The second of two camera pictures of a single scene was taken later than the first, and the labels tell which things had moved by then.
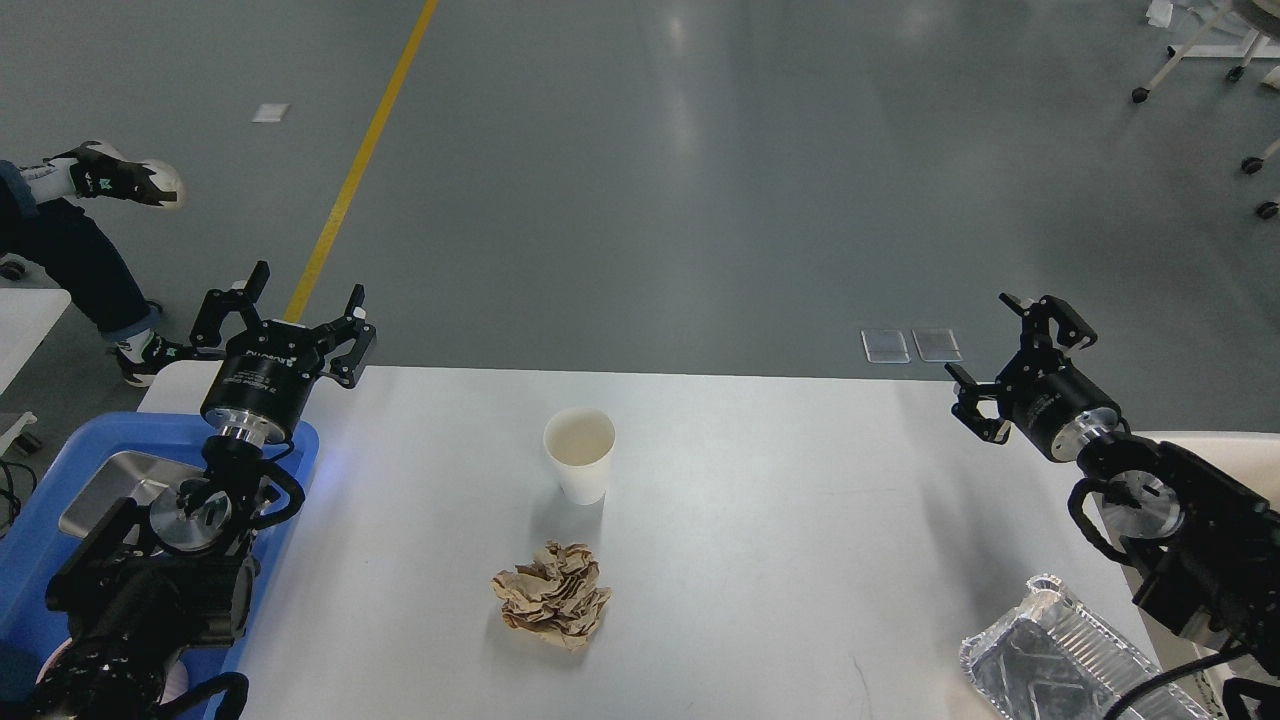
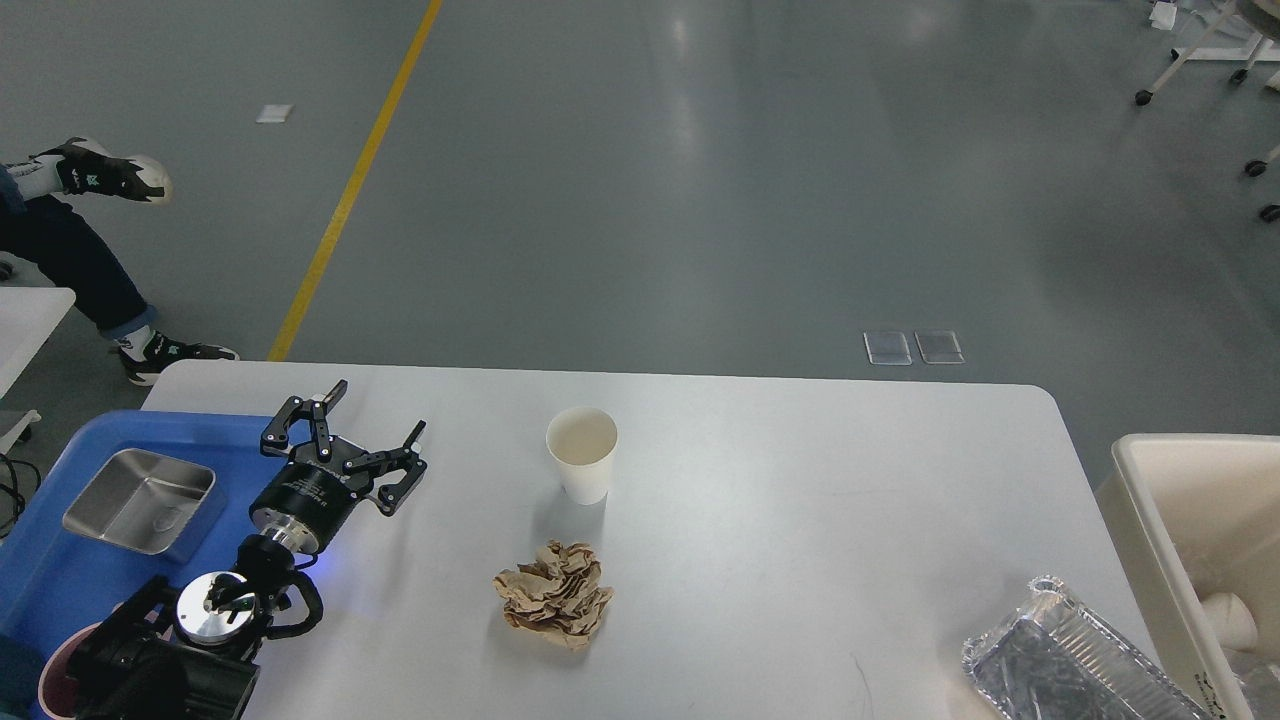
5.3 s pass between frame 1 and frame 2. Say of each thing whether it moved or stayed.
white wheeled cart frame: stayed
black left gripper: moved
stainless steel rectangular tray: stayed
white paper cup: stayed
